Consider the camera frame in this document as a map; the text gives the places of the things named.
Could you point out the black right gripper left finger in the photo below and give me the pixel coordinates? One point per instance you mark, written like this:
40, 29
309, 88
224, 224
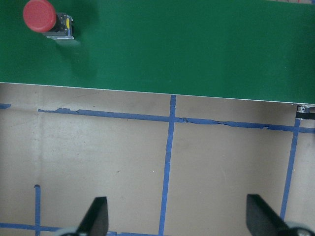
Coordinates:
94, 223

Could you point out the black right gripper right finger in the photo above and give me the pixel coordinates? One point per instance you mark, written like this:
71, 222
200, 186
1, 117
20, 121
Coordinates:
261, 220

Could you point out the red push button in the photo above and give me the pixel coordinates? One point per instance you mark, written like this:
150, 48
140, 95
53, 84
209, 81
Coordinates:
40, 16

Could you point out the green conveyor belt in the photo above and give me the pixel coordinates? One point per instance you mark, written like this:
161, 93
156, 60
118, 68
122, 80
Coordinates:
239, 49

